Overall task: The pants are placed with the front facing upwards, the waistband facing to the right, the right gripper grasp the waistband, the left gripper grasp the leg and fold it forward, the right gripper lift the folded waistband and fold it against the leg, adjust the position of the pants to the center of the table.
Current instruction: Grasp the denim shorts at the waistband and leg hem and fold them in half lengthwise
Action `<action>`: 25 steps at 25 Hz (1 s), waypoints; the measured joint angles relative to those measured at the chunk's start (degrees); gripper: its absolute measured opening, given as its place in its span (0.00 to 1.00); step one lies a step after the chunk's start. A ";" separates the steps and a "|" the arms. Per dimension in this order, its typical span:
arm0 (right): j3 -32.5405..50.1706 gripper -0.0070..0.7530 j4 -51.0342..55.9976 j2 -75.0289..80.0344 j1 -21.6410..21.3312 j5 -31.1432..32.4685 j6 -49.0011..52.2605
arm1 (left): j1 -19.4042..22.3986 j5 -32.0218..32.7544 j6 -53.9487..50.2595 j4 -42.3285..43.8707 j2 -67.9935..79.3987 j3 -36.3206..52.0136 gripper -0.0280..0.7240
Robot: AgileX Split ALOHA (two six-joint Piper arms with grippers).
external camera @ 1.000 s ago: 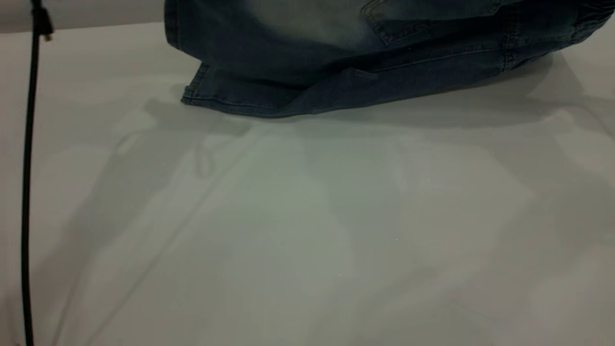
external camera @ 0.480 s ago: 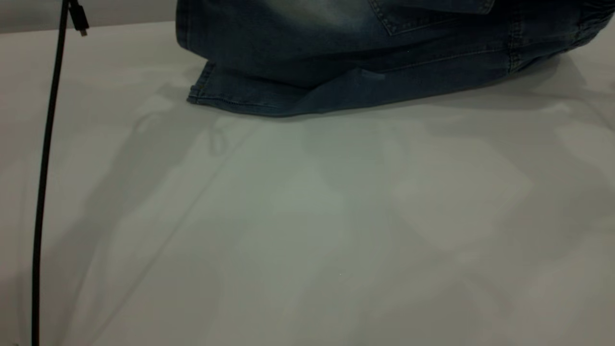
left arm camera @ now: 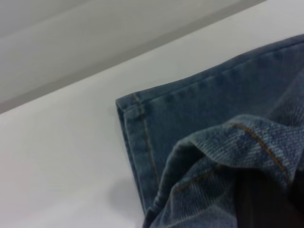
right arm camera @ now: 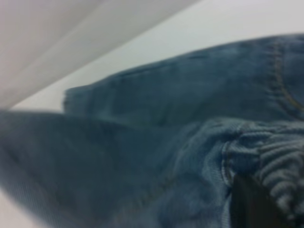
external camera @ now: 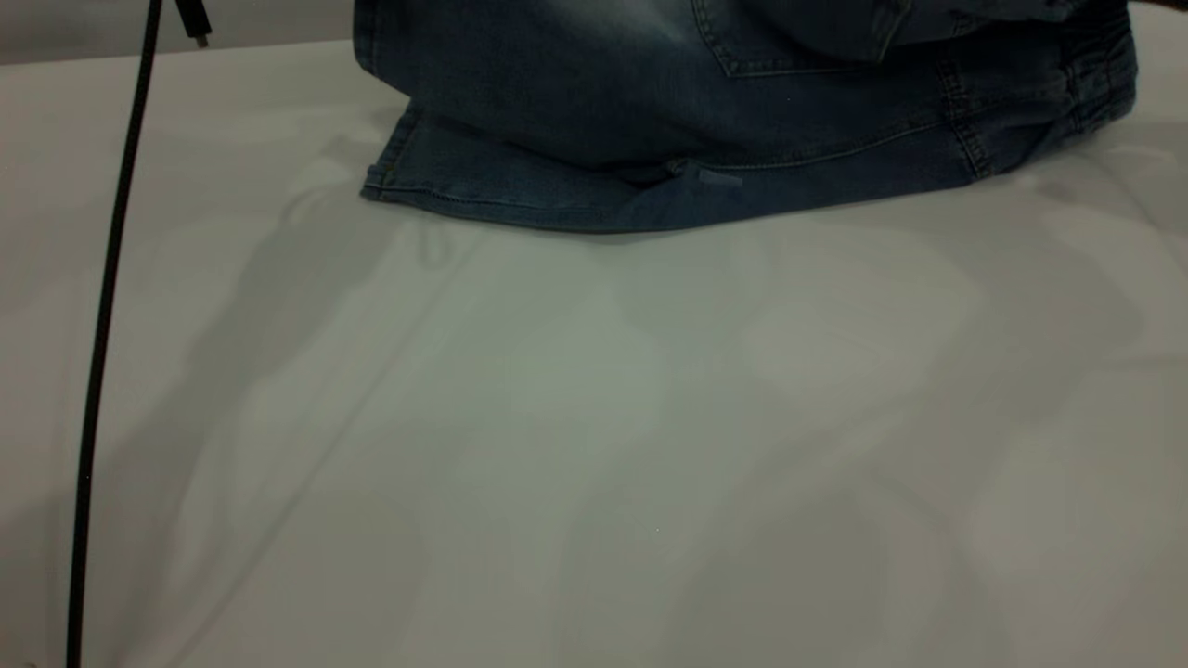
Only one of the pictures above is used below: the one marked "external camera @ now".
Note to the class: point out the blue denim pants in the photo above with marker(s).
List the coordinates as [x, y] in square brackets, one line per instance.
[650, 111]

